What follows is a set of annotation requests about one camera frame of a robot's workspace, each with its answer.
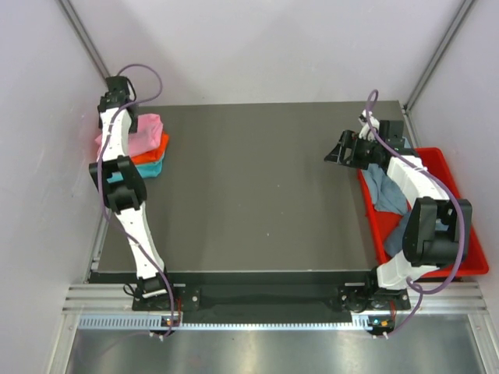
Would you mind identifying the pink t shirt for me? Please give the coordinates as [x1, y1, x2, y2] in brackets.
[95, 111, 163, 161]

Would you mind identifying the front aluminium frame rail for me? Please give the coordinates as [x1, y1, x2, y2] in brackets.
[62, 282, 487, 315]

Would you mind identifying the folded teal t shirt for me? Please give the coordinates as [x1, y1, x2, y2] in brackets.
[107, 161, 163, 183]

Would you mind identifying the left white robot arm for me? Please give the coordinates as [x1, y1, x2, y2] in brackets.
[89, 75, 177, 309]

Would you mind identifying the folded orange t shirt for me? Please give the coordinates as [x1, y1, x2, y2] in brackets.
[132, 132, 169, 164]

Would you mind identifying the grey-blue t shirt lower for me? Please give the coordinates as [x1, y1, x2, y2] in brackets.
[384, 211, 411, 257]

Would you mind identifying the aluminium frame post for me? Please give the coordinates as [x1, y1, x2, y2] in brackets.
[402, 0, 477, 114]
[55, 0, 125, 89]

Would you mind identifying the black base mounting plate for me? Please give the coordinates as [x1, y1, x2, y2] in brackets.
[89, 270, 410, 323]

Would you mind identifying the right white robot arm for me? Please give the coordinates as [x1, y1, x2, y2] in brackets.
[324, 115, 472, 311]

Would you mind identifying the left aluminium frame post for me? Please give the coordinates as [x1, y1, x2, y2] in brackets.
[55, 0, 125, 89]

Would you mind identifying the right aluminium frame post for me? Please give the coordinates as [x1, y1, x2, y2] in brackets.
[402, 0, 477, 114]

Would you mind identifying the grey-blue t shirt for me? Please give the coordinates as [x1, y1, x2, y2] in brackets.
[362, 164, 409, 216]
[384, 211, 411, 257]

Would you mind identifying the red plastic bin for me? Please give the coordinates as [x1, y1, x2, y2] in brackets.
[356, 146, 490, 280]

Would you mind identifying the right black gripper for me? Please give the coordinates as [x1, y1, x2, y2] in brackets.
[324, 130, 384, 171]

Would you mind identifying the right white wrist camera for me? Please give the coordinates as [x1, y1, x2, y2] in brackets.
[359, 110, 380, 142]

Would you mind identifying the grey slotted cable duct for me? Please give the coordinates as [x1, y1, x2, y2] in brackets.
[78, 314, 390, 331]

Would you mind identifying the grey-blue t shirt upper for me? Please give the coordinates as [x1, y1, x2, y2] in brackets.
[362, 164, 409, 216]

